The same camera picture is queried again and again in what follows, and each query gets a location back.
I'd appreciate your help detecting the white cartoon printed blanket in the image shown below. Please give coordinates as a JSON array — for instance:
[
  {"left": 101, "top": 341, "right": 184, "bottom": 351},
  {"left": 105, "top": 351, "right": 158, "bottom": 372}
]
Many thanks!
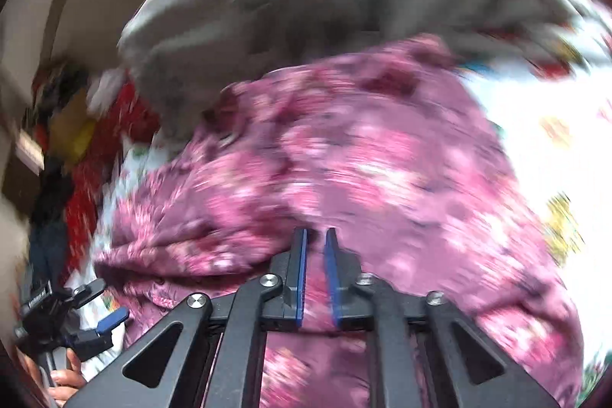
[{"left": 62, "top": 0, "right": 612, "bottom": 406}]

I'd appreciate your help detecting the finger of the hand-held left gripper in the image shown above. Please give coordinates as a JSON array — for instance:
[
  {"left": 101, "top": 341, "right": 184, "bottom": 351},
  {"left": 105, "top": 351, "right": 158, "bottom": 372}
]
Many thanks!
[
  {"left": 72, "top": 307, "right": 131, "bottom": 361},
  {"left": 67, "top": 278, "right": 107, "bottom": 308}
]

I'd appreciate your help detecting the purple floral garment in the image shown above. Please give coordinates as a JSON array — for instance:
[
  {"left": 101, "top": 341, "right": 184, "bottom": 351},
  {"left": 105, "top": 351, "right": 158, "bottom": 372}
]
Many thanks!
[{"left": 93, "top": 33, "right": 586, "bottom": 408}]

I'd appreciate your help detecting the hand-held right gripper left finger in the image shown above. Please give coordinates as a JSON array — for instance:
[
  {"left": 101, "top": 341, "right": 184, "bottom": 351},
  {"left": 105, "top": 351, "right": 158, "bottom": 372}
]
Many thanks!
[{"left": 64, "top": 227, "right": 309, "bottom": 408}]

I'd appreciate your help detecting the yellowish cardboard box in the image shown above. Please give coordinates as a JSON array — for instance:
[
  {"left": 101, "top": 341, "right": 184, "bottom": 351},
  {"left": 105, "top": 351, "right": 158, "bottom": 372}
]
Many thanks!
[{"left": 48, "top": 90, "right": 99, "bottom": 165}]

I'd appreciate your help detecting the white plastic bag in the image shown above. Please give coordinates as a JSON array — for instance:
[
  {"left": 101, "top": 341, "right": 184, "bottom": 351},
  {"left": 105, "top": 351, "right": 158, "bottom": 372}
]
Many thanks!
[{"left": 88, "top": 66, "right": 127, "bottom": 112}]

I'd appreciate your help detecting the red patterned blanket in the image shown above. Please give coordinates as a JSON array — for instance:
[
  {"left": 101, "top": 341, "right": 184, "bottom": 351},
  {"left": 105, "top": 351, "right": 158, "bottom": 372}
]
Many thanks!
[{"left": 62, "top": 80, "right": 161, "bottom": 275}]

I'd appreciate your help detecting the dark clothes pile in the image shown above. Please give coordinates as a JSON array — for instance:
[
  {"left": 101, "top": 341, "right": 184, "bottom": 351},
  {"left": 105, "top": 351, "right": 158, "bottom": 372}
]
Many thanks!
[{"left": 26, "top": 159, "right": 75, "bottom": 289}]

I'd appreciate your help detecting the person's left hand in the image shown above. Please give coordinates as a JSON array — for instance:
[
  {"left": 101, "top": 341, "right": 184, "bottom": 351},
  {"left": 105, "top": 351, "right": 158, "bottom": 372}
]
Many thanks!
[{"left": 21, "top": 348, "right": 89, "bottom": 408}]

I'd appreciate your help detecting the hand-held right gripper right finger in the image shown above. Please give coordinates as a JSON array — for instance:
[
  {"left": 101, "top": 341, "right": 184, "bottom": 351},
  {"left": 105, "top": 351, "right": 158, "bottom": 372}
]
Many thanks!
[{"left": 325, "top": 228, "right": 560, "bottom": 408}]

